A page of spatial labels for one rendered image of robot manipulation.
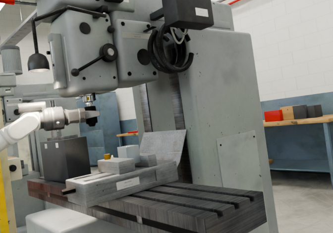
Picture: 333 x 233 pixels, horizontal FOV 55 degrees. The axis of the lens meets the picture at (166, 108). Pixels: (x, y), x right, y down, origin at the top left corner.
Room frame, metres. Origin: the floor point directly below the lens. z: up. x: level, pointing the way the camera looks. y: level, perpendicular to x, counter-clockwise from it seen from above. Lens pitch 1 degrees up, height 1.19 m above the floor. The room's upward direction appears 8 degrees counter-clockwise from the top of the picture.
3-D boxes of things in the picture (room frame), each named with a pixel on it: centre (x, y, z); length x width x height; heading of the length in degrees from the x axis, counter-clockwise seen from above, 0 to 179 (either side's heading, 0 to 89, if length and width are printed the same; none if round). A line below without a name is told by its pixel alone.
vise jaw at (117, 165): (1.07, 0.19, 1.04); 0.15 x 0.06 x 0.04; 38
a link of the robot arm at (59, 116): (1.25, 0.39, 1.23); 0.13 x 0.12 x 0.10; 26
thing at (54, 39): (1.22, 0.39, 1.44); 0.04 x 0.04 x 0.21; 41
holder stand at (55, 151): (1.52, 0.51, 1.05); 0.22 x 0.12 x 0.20; 49
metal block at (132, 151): (1.11, 0.15, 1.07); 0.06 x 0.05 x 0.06; 38
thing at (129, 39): (1.41, 0.16, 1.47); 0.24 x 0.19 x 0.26; 41
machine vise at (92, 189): (1.09, 0.17, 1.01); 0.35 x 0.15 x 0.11; 128
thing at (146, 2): (1.61, -0.07, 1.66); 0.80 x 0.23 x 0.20; 131
